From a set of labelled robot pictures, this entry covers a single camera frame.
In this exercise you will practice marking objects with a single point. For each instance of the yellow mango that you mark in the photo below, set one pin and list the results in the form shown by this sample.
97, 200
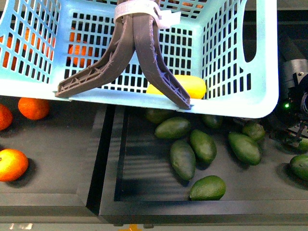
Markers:
194, 86

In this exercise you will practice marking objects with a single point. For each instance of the light blue plastic basket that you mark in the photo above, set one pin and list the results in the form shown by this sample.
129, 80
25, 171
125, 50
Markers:
45, 41

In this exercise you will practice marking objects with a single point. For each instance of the green avocado centre top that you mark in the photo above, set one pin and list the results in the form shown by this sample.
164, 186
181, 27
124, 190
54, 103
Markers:
173, 128

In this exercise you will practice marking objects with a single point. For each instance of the green avocado long left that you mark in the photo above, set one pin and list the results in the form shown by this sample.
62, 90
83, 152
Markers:
183, 159

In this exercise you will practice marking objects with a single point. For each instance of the green avocado long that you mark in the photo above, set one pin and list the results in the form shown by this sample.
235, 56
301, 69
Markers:
183, 159
245, 148

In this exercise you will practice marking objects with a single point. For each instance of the green avocado front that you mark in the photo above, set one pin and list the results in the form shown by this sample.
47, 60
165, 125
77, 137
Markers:
209, 188

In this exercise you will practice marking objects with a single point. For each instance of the green avocado right long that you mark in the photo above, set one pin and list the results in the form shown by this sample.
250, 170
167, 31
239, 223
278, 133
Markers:
245, 148

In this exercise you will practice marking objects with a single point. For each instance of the green avocado right small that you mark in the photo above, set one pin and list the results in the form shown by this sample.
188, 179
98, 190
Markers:
253, 130

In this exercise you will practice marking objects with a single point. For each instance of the green avocado far right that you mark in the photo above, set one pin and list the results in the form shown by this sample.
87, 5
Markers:
299, 166

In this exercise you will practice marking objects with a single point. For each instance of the black display tray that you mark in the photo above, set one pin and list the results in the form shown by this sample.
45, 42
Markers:
140, 185

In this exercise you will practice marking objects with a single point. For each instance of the white zip tie right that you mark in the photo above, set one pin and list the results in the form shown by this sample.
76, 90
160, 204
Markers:
164, 19

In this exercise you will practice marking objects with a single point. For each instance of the orange tangerine top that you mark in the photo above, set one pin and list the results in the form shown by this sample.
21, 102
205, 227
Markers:
34, 109

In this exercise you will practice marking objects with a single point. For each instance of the orange tangerine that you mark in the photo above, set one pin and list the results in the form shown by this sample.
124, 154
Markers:
13, 164
34, 109

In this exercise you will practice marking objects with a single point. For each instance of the orange tangerine left edge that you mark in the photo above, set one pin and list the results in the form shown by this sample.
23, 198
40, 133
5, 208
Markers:
6, 117

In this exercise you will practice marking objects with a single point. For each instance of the orange tangerine lower left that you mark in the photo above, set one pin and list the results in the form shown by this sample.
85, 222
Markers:
13, 164

